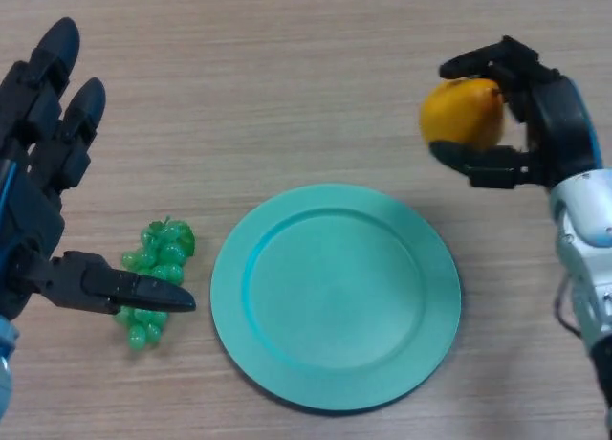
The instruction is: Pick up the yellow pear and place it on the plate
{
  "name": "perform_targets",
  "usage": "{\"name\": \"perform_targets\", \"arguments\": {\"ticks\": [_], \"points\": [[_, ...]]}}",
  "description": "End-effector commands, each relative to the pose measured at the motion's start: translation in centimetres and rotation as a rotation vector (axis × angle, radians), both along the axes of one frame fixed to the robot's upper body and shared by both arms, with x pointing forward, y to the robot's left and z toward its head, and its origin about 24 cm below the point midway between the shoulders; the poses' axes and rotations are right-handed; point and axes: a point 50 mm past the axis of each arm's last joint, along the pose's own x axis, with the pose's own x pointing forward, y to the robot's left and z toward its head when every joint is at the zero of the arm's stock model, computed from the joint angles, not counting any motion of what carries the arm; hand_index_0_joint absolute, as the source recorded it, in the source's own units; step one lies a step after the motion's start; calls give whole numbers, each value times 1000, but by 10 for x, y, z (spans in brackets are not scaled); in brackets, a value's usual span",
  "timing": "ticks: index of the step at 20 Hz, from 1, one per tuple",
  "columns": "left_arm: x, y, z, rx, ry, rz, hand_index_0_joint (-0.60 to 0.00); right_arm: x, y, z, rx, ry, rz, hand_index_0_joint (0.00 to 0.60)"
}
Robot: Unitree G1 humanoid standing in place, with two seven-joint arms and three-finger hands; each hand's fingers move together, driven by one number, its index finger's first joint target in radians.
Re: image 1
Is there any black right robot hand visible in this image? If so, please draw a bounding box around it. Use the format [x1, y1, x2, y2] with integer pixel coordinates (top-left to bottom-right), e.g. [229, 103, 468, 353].
[428, 34, 605, 191]

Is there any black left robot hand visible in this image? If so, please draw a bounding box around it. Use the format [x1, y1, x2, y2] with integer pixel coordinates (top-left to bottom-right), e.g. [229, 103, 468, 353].
[0, 17, 197, 322]

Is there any yellow pear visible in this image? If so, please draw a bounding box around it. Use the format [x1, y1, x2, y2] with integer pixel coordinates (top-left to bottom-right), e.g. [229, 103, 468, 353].
[419, 76, 506, 154]

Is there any green round plate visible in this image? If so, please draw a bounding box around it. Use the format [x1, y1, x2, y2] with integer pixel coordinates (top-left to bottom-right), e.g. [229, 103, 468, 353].
[209, 183, 463, 412]

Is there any green grape bunch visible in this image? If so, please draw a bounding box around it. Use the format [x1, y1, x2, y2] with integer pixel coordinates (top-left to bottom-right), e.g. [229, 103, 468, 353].
[113, 215, 197, 351]

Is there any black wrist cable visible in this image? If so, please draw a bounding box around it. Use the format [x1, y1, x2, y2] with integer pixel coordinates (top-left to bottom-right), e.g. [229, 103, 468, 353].
[553, 276, 582, 339]

